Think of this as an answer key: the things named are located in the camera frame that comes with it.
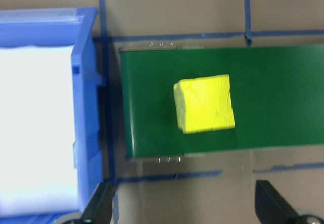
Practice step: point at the yellow foam block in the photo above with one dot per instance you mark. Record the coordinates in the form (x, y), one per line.
(205, 105)

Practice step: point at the blue plastic bin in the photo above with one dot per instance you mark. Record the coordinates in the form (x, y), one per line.
(86, 107)

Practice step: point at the green belt conveyor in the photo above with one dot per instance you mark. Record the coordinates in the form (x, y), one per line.
(265, 94)

